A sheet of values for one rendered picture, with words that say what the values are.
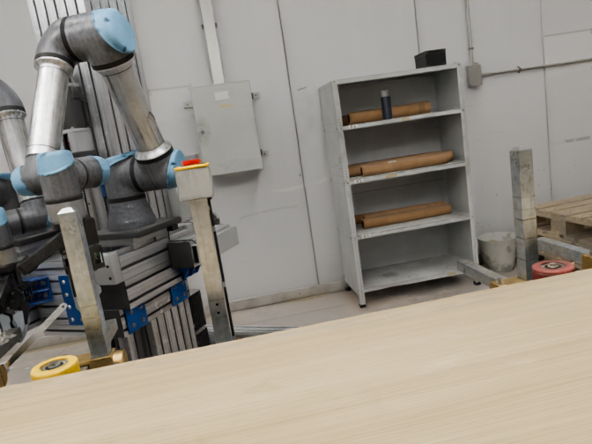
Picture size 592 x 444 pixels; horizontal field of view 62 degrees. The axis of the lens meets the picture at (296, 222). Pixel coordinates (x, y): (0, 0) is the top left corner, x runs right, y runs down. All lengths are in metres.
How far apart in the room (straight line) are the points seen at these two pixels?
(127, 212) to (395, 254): 2.71
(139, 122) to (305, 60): 2.39
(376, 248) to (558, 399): 3.28
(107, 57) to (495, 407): 1.18
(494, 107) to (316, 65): 1.43
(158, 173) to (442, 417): 1.14
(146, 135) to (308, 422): 1.05
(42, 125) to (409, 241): 3.10
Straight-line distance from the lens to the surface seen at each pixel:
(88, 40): 1.42
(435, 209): 3.70
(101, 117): 1.87
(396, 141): 3.87
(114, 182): 1.62
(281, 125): 3.68
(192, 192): 1.03
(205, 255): 1.06
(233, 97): 3.43
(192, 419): 0.72
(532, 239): 1.28
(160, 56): 3.72
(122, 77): 1.45
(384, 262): 3.95
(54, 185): 1.16
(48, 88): 1.42
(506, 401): 0.68
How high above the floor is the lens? 1.25
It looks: 10 degrees down
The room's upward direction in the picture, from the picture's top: 9 degrees counter-clockwise
